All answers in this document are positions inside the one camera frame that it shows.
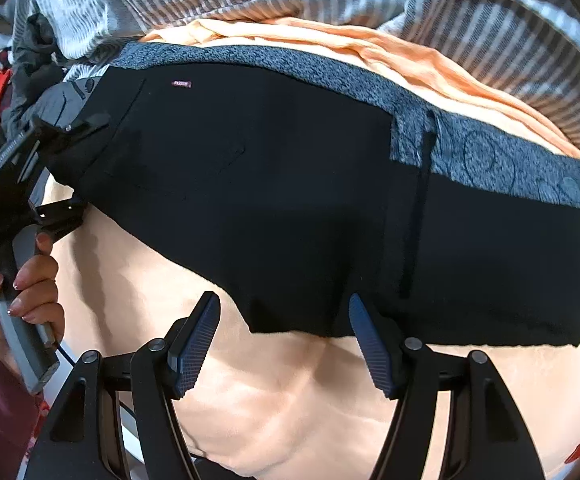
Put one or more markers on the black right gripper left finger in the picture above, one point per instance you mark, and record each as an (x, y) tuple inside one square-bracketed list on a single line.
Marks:
[(82, 435)]

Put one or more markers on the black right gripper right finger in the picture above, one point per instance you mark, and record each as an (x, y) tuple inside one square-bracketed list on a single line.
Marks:
[(486, 435)]

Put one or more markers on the black pants with grey waistband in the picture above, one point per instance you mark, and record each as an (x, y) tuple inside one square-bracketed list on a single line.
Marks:
[(294, 182)]

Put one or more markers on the person's left hand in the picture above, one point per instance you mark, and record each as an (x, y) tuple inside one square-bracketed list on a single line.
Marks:
[(36, 300)]

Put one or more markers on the dark grey clothes pile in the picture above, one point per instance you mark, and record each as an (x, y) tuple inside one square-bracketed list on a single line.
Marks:
[(38, 65)]

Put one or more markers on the peach bed sheet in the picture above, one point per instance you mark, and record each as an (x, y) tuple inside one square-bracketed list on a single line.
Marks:
[(297, 406)]

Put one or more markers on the grey striped blanket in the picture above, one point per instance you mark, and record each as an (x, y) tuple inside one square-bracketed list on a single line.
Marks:
[(527, 48)]

